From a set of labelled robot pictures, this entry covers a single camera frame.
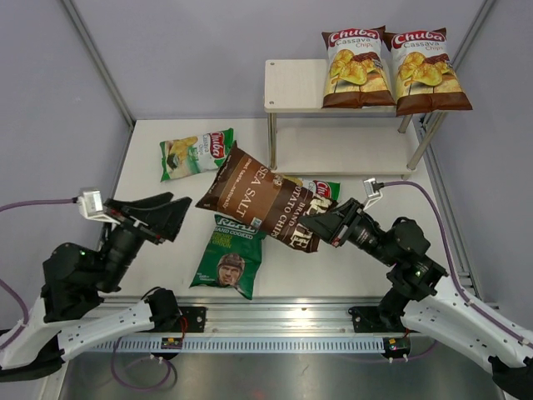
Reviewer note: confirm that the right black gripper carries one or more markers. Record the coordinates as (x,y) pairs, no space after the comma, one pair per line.
(332,226)

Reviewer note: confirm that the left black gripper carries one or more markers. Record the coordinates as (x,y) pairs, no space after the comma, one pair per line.
(163,221)

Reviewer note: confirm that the brown Kettle sea salt bag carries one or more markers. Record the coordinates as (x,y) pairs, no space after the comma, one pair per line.
(249,192)

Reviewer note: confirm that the brown Chuba bag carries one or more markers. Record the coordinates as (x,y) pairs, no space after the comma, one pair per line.
(356,76)
(424,78)

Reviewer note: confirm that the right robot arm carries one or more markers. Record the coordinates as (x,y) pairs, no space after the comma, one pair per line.
(428,298)

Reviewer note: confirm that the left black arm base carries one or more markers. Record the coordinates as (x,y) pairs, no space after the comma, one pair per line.
(192,319)

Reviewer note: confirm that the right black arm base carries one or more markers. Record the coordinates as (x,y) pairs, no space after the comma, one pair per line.
(366,319)

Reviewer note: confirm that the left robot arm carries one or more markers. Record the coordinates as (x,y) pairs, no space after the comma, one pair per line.
(53,330)

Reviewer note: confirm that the white two-tier shelf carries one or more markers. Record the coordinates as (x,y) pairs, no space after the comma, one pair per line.
(304,138)

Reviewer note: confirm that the green Real chips bag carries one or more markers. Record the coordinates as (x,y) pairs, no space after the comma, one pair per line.
(231,258)

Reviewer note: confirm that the green Chuba bag centre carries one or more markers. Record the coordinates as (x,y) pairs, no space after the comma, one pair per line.
(323,188)

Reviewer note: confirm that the green chuba bag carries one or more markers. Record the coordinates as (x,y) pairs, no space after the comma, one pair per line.
(189,156)
(323,188)

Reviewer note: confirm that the green Chuba bag far left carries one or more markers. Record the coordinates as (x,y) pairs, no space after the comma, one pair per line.
(189,156)

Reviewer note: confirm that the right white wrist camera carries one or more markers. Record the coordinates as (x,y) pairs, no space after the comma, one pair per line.
(373,192)

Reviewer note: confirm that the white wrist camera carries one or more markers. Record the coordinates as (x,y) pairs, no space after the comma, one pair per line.
(90,205)
(373,192)

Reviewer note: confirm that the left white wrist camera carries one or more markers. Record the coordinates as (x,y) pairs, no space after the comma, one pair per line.
(90,205)

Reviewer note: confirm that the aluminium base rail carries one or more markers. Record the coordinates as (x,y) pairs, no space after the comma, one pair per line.
(265,325)

